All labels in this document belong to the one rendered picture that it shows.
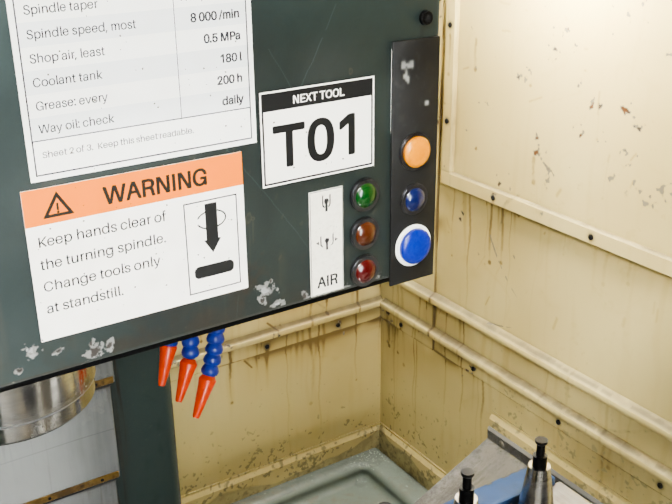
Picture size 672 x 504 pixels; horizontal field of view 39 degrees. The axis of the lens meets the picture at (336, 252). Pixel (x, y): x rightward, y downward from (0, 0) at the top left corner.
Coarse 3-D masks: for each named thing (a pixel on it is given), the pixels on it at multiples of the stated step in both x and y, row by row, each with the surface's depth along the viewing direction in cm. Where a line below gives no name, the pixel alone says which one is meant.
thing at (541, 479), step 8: (528, 464) 112; (528, 472) 111; (536, 472) 110; (544, 472) 110; (528, 480) 111; (536, 480) 111; (544, 480) 111; (528, 488) 112; (536, 488) 111; (544, 488) 111; (552, 488) 112; (520, 496) 113; (528, 496) 112; (536, 496) 111; (544, 496) 111; (552, 496) 112
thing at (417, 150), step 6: (414, 138) 75; (420, 138) 75; (408, 144) 75; (414, 144) 75; (420, 144) 75; (426, 144) 76; (408, 150) 75; (414, 150) 75; (420, 150) 75; (426, 150) 76; (408, 156) 75; (414, 156) 75; (420, 156) 76; (426, 156) 76; (408, 162) 75; (414, 162) 75; (420, 162) 76
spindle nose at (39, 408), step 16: (32, 384) 78; (48, 384) 79; (64, 384) 81; (80, 384) 83; (0, 400) 77; (16, 400) 78; (32, 400) 79; (48, 400) 80; (64, 400) 81; (80, 400) 83; (0, 416) 78; (16, 416) 78; (32, 416) 79; (48, 416) 80; (64, 416) 82; (0, 432) 79; (16, 432) 79; (32, 432) 80; (48, 432) 81
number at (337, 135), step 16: (320, 112) 70; (336, 112) 71; (352, 112) 72; (320, 128) 70; (336, 128) 71; (352, 128) 72; (320, 144) 71; (336, 144) 72; (352, 144) 72; (320, 160) 71; (336, 160) 72; (352, 160) 73
